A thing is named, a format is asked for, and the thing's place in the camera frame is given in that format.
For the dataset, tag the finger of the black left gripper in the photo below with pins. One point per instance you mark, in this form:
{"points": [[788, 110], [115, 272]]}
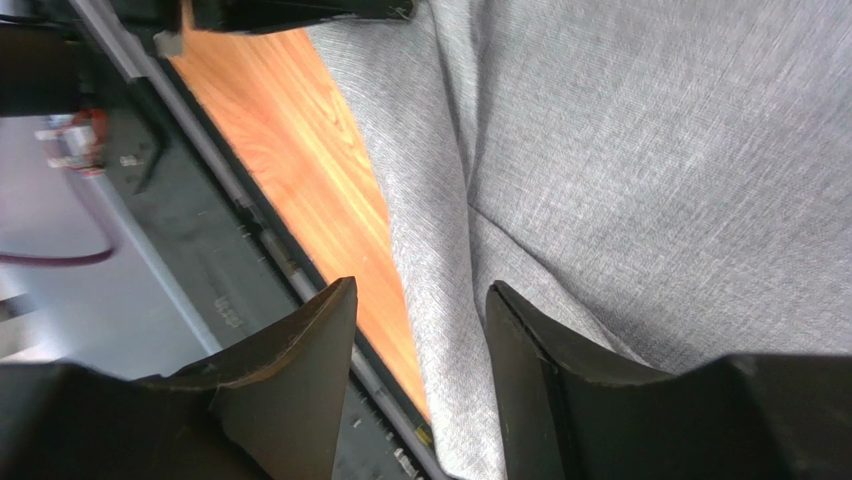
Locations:
{"points": [[272, 16]]}

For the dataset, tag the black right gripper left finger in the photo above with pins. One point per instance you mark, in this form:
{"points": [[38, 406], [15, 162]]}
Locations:
{"points": [[267, 407]]}

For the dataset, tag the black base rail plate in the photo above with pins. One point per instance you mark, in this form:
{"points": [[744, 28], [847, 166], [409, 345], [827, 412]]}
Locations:
{"points": [[220, 238]]}

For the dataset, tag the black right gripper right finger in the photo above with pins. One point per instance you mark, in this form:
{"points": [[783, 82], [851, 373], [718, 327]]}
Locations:
{"points": [[572, 409]]}

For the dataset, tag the grey cloth napkin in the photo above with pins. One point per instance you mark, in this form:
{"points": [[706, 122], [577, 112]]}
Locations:
{"points": [[670, 179]]}

